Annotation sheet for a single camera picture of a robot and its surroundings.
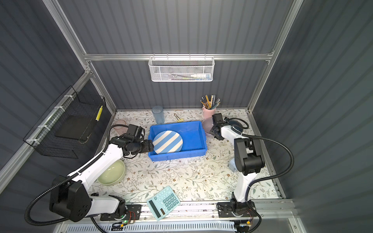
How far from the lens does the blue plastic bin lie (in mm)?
909

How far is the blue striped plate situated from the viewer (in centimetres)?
93

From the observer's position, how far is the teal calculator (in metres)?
0.72

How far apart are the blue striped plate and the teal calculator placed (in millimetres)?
230

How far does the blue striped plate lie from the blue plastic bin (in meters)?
0.01

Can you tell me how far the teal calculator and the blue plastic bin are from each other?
204mm

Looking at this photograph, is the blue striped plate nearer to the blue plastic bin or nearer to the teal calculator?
the blue plastic bin
